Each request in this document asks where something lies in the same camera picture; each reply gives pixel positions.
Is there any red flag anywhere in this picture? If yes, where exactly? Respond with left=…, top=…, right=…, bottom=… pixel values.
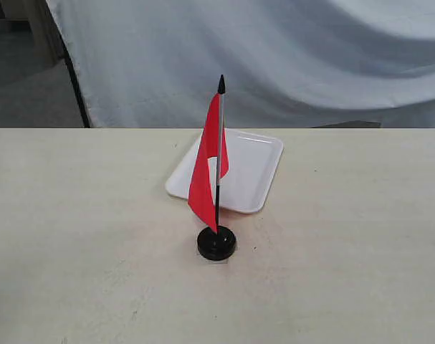
left=188, top=76, right=229, bottom=234

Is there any black round flag base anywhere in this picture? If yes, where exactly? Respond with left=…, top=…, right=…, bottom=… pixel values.
left=197, top=226, right=236, bottom=262

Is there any white plastic tray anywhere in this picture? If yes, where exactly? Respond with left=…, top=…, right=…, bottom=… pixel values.
left=165, top=128, right=284, bottom=214

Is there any white backdrop cloth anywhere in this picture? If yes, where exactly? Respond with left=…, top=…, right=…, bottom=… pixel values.
left=48, top=1, right=435, bottom=128

